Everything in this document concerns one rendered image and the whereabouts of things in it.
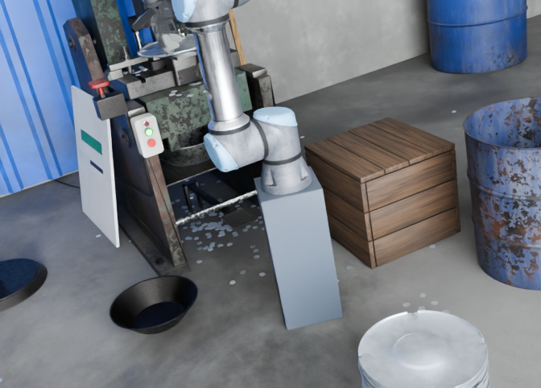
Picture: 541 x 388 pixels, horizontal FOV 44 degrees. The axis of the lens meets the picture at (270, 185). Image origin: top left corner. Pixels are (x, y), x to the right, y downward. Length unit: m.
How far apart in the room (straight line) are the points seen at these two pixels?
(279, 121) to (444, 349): 0.73
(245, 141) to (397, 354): 0.68
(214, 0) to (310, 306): 0.95
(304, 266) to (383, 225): 0.40
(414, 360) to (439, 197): 0.91
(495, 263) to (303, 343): 0.65
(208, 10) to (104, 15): 1.06
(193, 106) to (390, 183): 0.75
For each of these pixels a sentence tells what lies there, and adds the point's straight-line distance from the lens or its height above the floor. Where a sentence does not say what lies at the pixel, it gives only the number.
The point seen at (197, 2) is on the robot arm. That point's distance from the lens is 1.67.
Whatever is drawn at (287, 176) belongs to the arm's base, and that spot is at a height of 0.50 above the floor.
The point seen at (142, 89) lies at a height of 0.67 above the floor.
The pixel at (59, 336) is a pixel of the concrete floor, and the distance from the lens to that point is 2.41.
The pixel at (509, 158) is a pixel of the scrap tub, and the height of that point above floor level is 0.44.
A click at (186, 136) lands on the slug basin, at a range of 2.84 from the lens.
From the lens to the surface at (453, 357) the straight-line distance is 1.59.
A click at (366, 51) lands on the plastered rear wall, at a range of 4.47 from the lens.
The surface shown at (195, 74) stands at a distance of 2.45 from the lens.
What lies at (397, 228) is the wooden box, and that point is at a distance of 2.30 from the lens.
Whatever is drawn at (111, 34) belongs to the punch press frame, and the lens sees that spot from 2.71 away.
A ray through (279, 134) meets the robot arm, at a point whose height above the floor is 0.63.
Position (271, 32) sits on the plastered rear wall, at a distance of 4.08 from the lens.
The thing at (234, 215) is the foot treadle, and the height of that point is 0.16.
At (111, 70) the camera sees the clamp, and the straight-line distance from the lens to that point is 2.52.
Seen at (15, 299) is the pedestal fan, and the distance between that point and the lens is 2.69.
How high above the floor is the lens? 1.26
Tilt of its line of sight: 24 degrees down
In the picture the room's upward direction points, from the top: 11 degrees counter-clockwise
